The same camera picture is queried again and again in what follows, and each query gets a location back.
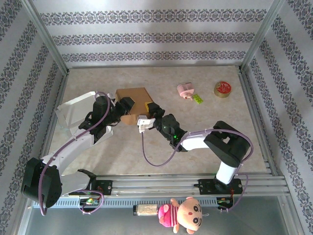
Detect grey slotted cable duct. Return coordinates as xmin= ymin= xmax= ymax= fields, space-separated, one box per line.
xmin=32 ymin=197 xmax=234 ymax=209

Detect aluminium mounting rail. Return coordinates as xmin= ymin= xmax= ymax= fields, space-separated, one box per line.
xmin=24 ymin=174 xmax=287 ymax=196

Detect aluminium side rail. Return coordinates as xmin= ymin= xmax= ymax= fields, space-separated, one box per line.
xmin=238 ymin=67 xmax=279 ymax=177
xmin=34 ymin=70 xmax=70 ymax=178

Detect white teal paper box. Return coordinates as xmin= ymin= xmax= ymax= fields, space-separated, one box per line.
xmin=55 ymin=91 xmax=115 ymax=145

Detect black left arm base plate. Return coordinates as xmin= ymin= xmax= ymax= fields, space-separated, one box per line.
xmin=68 ymin=180 xmax=113 ymax=196

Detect aluminium frame post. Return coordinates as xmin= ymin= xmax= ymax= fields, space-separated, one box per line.
xmin=240 ymin=0 xmax=287 ymax=73
xmin=22 ymin=0 xmax=70 ymax=74

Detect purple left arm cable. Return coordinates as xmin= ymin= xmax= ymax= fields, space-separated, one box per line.
xmin=39 ymin=91 xmax=113 ymax=216

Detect small electronics board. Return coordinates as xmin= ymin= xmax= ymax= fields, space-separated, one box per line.
xmin=79 ymin=197 xmax=100 ymax=206
xmin=217 ymin=197 xmax=233 ymax=207

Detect beige block with black end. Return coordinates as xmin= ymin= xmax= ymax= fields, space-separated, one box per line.
xmin=133 ymin=204 xmax=160 ymax=217

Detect gold round tin red lid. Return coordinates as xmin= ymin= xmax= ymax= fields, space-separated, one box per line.
xmin=213 ymin=81 xmax=232 ymax=98

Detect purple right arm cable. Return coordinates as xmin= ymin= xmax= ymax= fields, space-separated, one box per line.
xmin=141 ymin=129 xmax=254 ymax=214

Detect pink plastic toy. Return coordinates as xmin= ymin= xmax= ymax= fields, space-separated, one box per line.
xmin=177 ymin=82 xmax=195 ymax=100

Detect grey metal sheet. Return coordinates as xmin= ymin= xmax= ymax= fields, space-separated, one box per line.
xmin=14 ymin=192 xmax=301 ymax=235

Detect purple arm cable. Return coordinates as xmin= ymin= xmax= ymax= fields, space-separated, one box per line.
xmin=141 ymin=129 xmax=254 ymax=214
xmin=39 ymin=91 xmax=113 ymax=216

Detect pink plush doll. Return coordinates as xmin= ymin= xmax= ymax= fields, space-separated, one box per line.
xmin=158 ymin=197 xmax=204 ymax=234

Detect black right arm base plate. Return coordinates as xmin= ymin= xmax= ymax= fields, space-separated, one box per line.
xmin=199 ymin=178 xmax=243 ymax=196

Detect brown cardboard box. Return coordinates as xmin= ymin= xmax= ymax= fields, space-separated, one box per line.
xmin=114 ymin=87 xmax=154 ymax=126

